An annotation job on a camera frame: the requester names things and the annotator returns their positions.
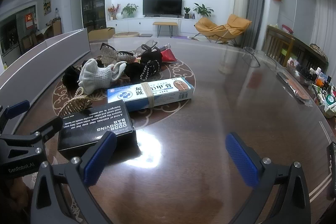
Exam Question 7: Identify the wooden chair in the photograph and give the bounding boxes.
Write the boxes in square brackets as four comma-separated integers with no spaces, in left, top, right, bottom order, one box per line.
[266,25,296,67]

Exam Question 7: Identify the black flat television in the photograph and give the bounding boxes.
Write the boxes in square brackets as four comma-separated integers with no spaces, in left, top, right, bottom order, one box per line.
[142,0,183,17]

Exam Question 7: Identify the black printed cardboard box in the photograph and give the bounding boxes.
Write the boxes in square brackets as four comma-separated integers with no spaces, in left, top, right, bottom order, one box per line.
[57,104,139,160]

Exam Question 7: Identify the white television cabinet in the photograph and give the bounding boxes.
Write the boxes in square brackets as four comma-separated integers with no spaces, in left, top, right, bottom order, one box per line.
[106,17,202,37]

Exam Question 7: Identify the bushy green potted plant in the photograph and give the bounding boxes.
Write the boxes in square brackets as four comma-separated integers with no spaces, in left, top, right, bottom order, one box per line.
[122,3,139,18]

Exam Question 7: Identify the blue and white ointment box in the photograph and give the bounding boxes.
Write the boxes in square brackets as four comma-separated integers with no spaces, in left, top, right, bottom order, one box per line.
[107,76,195,112]

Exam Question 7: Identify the dark wooden sideboard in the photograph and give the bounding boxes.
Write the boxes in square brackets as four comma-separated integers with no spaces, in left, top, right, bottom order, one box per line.
[266,25,329,73]

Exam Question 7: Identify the round beige pet bed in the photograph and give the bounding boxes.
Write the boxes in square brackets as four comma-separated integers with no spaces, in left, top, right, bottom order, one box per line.
[113,31,140,39]

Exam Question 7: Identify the orange lounge chair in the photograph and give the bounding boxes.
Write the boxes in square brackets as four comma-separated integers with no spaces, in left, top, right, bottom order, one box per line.
[223,14,252,45]
[195,17,227,43]

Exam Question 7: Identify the clear frame glasses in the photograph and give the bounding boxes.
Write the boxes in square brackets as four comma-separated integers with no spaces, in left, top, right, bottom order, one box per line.
[135,40,158,55]

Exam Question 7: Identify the grey sequined bag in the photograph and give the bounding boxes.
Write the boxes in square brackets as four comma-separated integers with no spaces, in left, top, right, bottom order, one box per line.
[100,42,134,67]

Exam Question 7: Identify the white knitted cloth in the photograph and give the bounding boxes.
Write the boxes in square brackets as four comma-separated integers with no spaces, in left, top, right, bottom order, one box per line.
[78,58,127,94]

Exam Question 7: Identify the brown patterned glass desktop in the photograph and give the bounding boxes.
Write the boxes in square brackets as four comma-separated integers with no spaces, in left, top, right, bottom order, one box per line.
[0,38,336,224]

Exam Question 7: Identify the red foil packet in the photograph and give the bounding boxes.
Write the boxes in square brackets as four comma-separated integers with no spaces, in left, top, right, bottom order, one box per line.
[160,49,176,63]

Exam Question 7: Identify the wooden bench with metal legs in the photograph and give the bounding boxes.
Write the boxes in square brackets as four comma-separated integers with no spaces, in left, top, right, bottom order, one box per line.
[153,21,179,38]

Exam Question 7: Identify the broad leaf potted plant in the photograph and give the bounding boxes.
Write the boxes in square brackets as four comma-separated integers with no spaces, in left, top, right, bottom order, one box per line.
[193,3,214,18]

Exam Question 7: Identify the black scrunchie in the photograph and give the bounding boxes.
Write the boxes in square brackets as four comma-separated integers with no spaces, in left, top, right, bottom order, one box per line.
[62,65,82,90]

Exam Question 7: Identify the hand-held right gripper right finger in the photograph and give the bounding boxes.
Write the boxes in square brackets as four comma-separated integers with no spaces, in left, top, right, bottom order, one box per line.
[225,132,313,224]

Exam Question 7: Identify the gold pearl hair claw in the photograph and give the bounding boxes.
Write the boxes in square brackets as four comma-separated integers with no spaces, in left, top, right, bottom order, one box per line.
[58,87,93,117]

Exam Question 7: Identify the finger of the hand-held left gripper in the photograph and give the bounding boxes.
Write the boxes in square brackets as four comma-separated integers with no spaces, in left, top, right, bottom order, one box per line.
[0,100,30,132]
[0,116,64,165]

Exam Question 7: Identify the white curtain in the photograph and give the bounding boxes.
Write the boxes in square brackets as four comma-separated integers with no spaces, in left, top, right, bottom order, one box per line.
[314,0,336,75]

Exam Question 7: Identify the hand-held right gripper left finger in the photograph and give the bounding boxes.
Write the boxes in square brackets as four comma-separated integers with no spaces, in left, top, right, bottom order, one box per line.
[31,131,118,224]

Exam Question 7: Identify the red flowers in vase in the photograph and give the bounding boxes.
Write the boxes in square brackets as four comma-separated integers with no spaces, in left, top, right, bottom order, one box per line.
[108,4,121,20]

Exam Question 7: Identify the flat brown case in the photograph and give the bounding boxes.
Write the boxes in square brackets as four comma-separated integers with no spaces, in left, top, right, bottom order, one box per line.
[277,70,313,104]

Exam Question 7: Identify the black cable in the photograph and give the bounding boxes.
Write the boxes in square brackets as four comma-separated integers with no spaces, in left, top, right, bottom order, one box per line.
[243,47,261,67]

